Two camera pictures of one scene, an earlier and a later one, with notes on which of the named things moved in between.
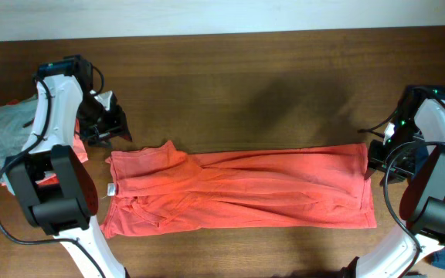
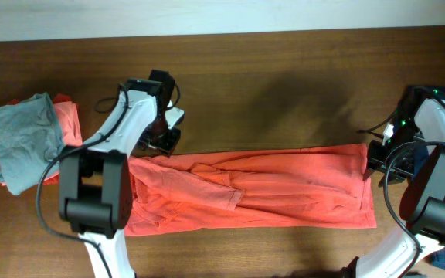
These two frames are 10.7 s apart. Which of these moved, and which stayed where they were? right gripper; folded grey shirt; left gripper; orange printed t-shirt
Moved: left gripper
Stayed: right gripper; folded grey shirt; orange printed t-shirt
